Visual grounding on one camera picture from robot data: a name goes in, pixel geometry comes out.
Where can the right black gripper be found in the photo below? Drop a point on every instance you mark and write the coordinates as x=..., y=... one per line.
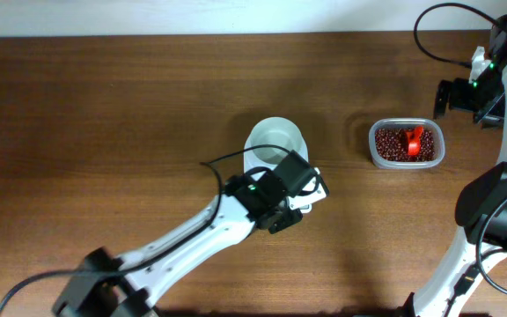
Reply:
x=443, y=99

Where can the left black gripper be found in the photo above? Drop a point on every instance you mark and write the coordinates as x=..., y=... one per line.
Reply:
x=286, y=218

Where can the orange measuring scoop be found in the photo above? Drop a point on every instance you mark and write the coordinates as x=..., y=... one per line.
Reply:
x=413, y=138

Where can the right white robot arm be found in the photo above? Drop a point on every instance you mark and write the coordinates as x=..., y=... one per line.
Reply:
x=480, y=242

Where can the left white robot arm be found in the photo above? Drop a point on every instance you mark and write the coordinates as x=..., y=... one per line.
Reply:
x=265, y=198

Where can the white digital kitchen scale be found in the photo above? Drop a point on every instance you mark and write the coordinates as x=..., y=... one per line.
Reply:
x=267, y=150

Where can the white round bowl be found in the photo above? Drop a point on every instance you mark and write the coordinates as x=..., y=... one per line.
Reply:
x=278, y=123

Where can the clear plastic bean container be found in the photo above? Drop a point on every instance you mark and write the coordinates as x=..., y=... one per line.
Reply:
x=405, y=123

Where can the red beans in container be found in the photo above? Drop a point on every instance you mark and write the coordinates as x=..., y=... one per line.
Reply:
x=391, y=145

